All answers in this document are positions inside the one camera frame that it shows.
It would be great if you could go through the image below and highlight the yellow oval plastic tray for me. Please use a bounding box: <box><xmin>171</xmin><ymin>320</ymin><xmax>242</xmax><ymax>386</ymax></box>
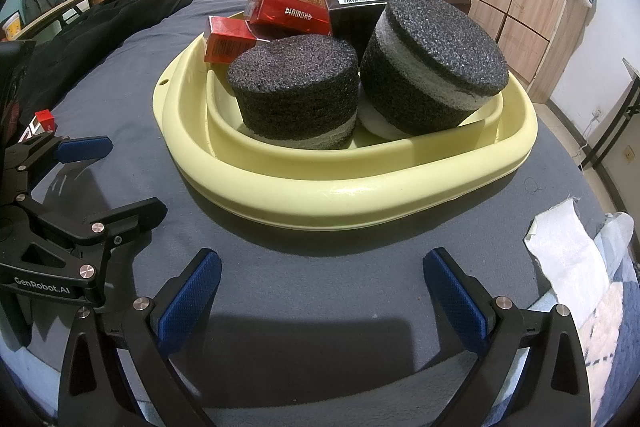
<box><xmin>152</xmin><ymin>36</ymin><xmax>538</xmax><ymax>231</ymax></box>

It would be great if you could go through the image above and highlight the large black foam cylinder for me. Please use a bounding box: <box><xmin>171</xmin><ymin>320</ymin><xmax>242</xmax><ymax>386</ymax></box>
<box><xmin>358</xmin><ymin>0</ymin><xmax>509</xmax><ymax>140</ymax></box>

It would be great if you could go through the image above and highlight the small black foam cylinder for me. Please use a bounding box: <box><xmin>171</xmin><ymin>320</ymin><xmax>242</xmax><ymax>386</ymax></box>
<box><xmin>227</xmin><ymin>35</ymin><xmax>359</xmax><ymax>150</ymax></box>

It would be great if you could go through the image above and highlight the black folding table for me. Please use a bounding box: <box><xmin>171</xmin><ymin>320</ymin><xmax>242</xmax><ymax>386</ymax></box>
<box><xmin>579</xmin><ymin>57</ymin><xmax>639</xmax><ymax>212</ymax></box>

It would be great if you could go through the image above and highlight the dark brown box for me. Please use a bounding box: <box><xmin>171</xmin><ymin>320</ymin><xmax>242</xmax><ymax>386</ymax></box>
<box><xmin>324</xmin><ymin>0</ymin><xmax>471</xmax><ymax>58</ymax></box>

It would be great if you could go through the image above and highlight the blue white checkered quilt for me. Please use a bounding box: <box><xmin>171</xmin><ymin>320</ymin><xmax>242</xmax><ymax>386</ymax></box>
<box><xmin>479</xmin><ymin>210</ymin><xmax>640</xmax><ymax>427</ymax></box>

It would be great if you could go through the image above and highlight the red cigarette carton with lighter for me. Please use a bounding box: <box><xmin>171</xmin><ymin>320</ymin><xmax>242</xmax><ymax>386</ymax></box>
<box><xmin>244</xmin><ymin>0</ymin><xmax>331</xmax><ymax>35</ymax></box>

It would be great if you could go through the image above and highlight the white tissue paper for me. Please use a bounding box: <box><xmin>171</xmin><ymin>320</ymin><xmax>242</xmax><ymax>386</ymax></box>
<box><xmin>524</xmin><ymin>198</ymin><xmax>610</xmax><ymax>329</ymax></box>

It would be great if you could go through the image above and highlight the small red cigarette pack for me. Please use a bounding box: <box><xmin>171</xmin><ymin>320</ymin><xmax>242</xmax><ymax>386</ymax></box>
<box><xmin>204</xmin><ymin>15</ymin><xmax>264</xmax><ymax>64</ymax></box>

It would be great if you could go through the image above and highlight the black jacket on bed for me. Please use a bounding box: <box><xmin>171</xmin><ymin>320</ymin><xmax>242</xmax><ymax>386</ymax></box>
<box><xmin>18</xmin><ymin>0</ymin><xmax>192</xmax><ymax>124</ymax></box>

